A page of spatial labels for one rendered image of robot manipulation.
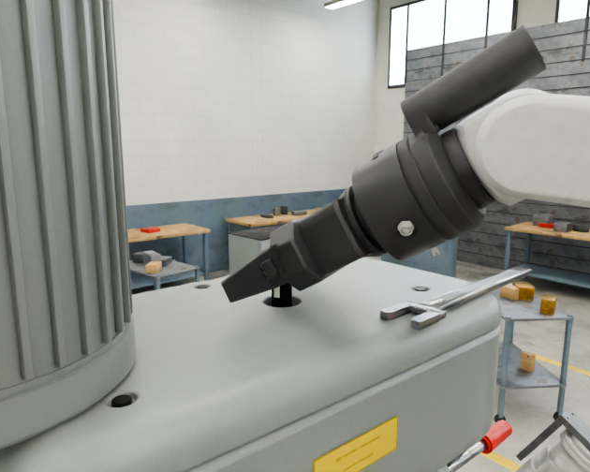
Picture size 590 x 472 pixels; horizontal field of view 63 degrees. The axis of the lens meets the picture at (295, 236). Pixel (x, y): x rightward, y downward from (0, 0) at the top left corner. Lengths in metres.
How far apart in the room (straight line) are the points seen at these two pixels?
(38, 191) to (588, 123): 0.30
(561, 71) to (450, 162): 8.06
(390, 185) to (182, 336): 0.20
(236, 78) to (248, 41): 0.64
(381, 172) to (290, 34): 8.66
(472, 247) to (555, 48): 3.35
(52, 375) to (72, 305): 0.04
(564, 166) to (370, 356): 0.18
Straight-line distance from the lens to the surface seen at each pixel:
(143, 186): 7.42
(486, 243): 8.91
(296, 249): 0.38
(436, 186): 0.35
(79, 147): 0.28
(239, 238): 5.20
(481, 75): 0.37
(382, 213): 0.37
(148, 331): 0.41
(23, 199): 0.26
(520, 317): 3.88
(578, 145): 0.34
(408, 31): 10.00
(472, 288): 0.51
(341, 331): 0.39
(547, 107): 0.33
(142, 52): 7.54
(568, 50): 8.42
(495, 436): 0.64
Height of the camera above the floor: 2.03
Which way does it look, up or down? 10 degrees down
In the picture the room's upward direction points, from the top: straight up
